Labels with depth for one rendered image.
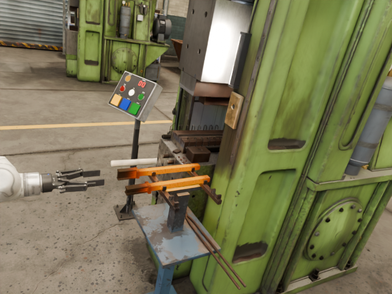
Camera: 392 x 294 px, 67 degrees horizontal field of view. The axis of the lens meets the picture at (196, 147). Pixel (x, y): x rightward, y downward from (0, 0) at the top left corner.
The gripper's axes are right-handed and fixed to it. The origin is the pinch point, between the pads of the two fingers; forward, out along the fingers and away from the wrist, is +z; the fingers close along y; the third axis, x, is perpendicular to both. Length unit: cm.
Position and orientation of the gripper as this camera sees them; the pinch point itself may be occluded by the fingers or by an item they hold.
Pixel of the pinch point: (94, 177)
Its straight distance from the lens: 133.4
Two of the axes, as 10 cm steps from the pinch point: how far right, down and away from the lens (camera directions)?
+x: 1.8, -8.9, -4.1
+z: 8.6, -0.5, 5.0
